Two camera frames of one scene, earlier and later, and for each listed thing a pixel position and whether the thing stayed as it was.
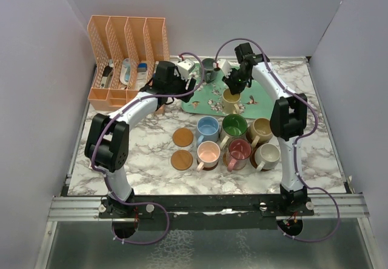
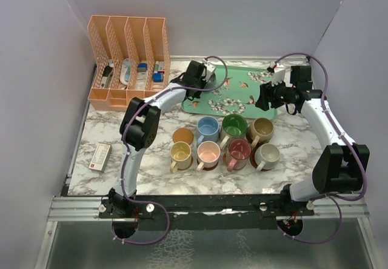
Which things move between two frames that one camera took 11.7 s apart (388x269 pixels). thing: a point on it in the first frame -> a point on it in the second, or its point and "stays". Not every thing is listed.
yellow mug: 230,102 -> 180,153
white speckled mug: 268,156 stays
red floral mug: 239,150 stays
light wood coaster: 182,137 stays
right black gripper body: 237,80 -> 279,94
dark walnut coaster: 208,168 stays
